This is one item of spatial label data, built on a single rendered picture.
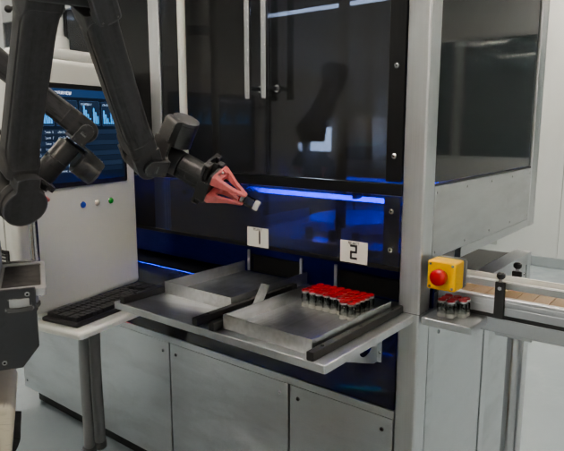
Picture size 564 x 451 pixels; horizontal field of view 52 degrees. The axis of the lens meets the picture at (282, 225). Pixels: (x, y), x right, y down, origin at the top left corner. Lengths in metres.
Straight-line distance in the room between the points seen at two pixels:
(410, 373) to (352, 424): 0.26
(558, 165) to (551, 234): 0.67
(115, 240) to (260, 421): 0.77
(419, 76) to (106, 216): 1.11
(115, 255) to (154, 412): 0.67
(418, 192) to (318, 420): 0.75
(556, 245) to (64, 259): 5.03
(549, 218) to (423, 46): 4.78
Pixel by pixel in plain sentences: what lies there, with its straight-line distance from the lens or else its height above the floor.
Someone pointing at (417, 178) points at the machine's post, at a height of 1.23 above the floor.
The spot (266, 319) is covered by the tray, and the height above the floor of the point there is 0.88.
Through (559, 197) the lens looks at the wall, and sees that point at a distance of 6.08.
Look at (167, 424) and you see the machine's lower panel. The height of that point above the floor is 0.25.
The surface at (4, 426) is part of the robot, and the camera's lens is 1.34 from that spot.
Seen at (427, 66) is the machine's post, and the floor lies 1.49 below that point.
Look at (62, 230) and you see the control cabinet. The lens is 1.87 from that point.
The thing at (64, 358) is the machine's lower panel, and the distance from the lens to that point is 2.82.
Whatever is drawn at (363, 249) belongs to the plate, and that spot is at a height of 1.03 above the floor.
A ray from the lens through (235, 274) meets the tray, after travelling 1.87.
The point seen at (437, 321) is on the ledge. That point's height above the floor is 0.88.
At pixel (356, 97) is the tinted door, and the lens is 1.54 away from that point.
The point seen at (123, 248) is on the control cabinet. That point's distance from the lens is 2.07.
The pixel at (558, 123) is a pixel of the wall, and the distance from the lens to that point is 6.06.
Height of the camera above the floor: 1.35
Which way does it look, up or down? 10 degrees down
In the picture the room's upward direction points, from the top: straight up
